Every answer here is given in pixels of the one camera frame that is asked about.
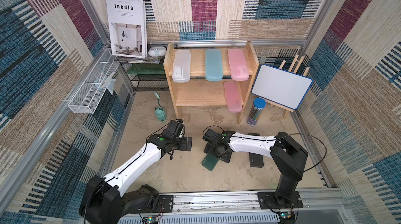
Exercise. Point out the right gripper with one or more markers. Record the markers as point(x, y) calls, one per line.
point(219, 151)

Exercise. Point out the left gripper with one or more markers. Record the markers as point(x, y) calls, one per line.
point(183, 145)

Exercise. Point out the dark green pencil case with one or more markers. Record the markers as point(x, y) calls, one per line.
point(209, 162)

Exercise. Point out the black pencil case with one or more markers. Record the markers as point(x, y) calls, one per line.
point(256, 160)

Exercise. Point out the pink pencil case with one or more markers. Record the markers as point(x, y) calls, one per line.
point(233, 97)
point(238, 66)

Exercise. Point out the white translucent pencil case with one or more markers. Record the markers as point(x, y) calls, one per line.
point(182, 66)

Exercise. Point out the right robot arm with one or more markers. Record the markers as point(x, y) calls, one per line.
point(288, 155)

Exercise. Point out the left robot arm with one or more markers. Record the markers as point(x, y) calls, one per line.
point(125, 180)

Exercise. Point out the blue lid pencil tube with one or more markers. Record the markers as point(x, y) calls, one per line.
point(257, 107)

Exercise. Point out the light blue pencil case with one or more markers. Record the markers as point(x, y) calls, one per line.
point(213, 65)

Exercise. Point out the whiteboard on wooden easel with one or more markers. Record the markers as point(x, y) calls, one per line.
point(282, 88)

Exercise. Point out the white round gadget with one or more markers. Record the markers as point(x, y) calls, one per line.
point(158, 51)

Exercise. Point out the Inedia magazine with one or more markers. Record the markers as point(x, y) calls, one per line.
point(127, 28)

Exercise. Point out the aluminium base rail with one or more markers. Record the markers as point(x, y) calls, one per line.
point(320, 206)

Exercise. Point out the black wire side table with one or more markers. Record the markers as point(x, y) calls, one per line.
point(146, 76)

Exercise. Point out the white wire basket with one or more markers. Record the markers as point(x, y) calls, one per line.
point(98, 81)

